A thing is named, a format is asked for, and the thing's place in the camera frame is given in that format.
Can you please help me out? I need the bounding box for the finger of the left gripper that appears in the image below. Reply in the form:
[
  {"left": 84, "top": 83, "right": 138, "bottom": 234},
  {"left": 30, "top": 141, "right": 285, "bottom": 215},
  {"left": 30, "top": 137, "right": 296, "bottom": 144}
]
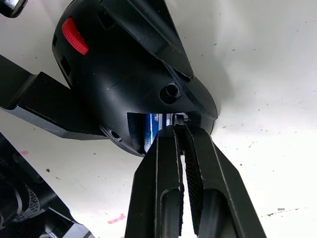
[
  {"left": 100, "top": 0, "right": 196, "bottom": 81},
  {"left": 0, "top": 54, "right": 111, "bottom": 141}
]

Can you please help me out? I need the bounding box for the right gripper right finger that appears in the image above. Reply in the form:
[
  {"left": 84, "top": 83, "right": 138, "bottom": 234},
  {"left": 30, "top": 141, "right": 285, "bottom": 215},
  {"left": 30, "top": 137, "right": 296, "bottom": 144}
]
[{"left": 177, "top": 122, "right": 268, "bottom": 238}]

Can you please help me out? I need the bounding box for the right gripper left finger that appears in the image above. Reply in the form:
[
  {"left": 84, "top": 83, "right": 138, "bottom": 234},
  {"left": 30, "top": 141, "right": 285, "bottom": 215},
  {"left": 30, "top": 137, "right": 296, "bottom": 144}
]
[{"left": 123, "top": 125, "right": 186, "bottom": 238}]

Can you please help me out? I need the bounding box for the black mouse base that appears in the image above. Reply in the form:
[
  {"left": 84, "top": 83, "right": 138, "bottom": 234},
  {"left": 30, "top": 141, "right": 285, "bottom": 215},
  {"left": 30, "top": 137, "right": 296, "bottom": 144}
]
[{"left": 51, "top": 0, "right": 219, "bottom": 157}]

